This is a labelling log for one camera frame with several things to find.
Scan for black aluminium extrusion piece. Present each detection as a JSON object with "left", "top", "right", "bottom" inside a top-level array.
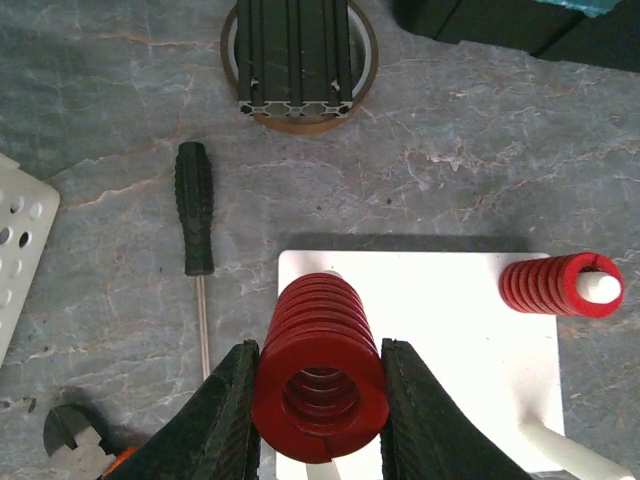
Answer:
[{"left": 235, "top": 0, "right": 353, "bottom": 117}]

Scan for large red spring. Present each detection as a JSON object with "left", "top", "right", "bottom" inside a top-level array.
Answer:
[
  {"left": 252, "top": 273, "right": 390, "bottom": 464},
  {"left": 498, "top": 252, "right": 624, "bottom": 319}
]

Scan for black handled screwdriver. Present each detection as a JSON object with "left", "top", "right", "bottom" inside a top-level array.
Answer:
[{"left": 174, "top": 141, "right": 214, "bottom": 380}]

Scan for brown tape roll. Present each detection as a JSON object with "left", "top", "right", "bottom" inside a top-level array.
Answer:
[{"left": 220, "top": 1, "right": 379, "bottom": 135}]

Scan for orange black pliers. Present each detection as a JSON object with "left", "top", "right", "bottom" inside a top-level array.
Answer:
[{"left": 42, "top": 404, "right": 137, "bottom": 480}]

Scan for black toolbox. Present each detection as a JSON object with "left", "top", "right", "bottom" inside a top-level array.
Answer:
[{"left": 391, "top": 0, "right": 639, "bottom": 73}]

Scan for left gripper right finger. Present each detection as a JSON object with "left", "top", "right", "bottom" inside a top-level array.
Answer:
[{"left": 380, "top": 338, "right": 531, "bottom": 480}]

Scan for white perforated basket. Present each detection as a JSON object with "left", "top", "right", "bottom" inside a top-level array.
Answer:
[{"left": 0, "top": 155, "right": 60, "bottom": 356}]

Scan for white peg base plate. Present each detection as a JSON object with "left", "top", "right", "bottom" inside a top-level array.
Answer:
[{"left": 274, "top": 249, "right": 634, "bottom": 480}]

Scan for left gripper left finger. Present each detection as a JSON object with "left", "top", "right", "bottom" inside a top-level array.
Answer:
[{"left": 106, "top": 340, "right": 260, "bottom": 480}]

